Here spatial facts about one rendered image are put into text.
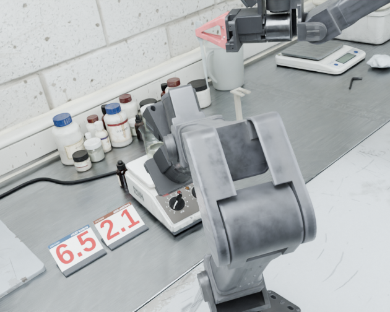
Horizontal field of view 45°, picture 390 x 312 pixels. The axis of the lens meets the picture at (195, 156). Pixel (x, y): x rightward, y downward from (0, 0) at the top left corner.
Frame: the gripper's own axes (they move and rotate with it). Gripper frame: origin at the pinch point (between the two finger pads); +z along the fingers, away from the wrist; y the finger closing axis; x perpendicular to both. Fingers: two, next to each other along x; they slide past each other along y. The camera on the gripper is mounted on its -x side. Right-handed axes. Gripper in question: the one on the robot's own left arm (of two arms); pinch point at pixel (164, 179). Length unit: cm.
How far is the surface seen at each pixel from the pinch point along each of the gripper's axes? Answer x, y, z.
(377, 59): -9, -91, 24
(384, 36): -18, -112, 36
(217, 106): -18, -41, 41
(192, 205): 6.6, -5.3, 6.5
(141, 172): -4.8, -0.5, 12.3
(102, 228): 2.2, 11.9, 13.3
